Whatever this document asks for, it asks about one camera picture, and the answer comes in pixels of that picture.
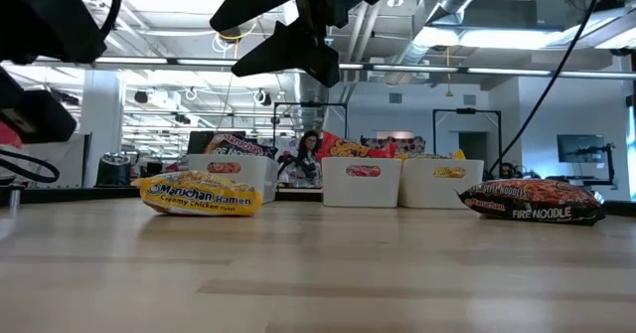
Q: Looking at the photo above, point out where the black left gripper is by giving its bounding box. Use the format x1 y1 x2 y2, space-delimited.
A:
0 68 79 145

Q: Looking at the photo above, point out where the red Saucy Noodles pack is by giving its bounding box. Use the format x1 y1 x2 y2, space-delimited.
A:
0 120 22 150
316 130 398 160

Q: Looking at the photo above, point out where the grey partition panel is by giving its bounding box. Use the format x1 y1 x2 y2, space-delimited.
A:
22 132 93 188

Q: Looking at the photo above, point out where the white pillar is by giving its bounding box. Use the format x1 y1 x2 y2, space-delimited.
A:
80 69 124 185

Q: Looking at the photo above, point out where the round black bin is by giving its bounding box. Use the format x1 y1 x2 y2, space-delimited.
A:
95 152 133 188

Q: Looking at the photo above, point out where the person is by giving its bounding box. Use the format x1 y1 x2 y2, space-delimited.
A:
285 129 324 190

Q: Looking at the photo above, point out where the white plastic bin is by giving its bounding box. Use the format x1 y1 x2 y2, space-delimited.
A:
398 157 485 210
187 153 280 205
321 156 402 209

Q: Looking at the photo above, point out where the dotted patterned panel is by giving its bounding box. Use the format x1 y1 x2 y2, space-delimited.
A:
360 134 427 158

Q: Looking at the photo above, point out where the dark screen on stand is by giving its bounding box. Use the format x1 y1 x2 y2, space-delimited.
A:
556 133 606 164

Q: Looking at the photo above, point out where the silver ventilation duct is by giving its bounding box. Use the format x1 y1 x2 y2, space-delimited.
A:
292 72 330 131

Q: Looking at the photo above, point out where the black aluminium table frame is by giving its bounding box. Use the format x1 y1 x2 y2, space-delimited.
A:
0 184 636 219

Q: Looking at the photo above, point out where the black metal stand frame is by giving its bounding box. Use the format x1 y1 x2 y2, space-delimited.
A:
431 107 503 175
271 101 349 148

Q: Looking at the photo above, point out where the long black cable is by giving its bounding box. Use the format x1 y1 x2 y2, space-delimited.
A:
488 0 606 178

